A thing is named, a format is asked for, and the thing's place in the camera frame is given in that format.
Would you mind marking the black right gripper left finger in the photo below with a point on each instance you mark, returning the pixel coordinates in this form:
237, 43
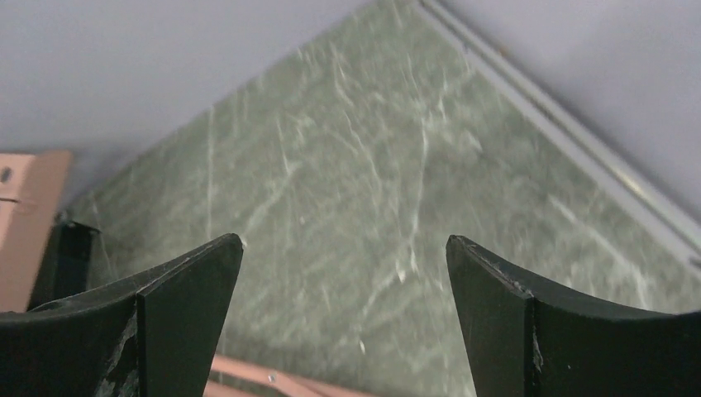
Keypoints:
153, 333

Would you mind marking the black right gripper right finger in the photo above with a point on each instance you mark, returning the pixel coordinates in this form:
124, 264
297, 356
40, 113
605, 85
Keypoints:
526, 335

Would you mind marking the pink perforated music stand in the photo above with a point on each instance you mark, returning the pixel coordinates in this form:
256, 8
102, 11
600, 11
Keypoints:
31, 188

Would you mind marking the aluminium rail right edge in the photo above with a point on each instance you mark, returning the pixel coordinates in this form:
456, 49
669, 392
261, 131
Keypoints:
663, 218

